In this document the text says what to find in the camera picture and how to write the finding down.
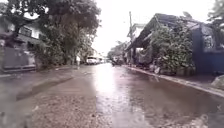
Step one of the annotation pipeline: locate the utility pole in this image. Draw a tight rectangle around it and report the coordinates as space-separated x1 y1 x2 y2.
127 11 135 64

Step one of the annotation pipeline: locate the concrete kerb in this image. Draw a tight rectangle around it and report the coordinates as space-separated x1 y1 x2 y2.
122 64 224 98

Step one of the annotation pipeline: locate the green climbing bush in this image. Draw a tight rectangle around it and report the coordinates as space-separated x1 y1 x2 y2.
150 23 196 75

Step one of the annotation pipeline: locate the person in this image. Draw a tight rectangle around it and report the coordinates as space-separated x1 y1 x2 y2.
75 54 82 68

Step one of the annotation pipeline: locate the large green tree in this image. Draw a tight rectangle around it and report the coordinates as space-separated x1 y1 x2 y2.
3 0 102 68

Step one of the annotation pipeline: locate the dark metal gate fence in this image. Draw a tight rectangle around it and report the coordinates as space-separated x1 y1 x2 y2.
0 46 38 74

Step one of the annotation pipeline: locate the wet grey concrete road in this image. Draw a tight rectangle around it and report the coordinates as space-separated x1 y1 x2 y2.
0 62 224 128

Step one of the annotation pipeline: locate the white parked vehicle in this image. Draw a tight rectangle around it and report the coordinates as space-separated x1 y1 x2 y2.
85 57 99 66

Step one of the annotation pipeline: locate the blue building with roof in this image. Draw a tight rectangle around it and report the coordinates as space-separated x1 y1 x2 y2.
126 13 224 76

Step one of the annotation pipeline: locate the white house with balcony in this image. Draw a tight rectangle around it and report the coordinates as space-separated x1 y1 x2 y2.
0 14 46 51

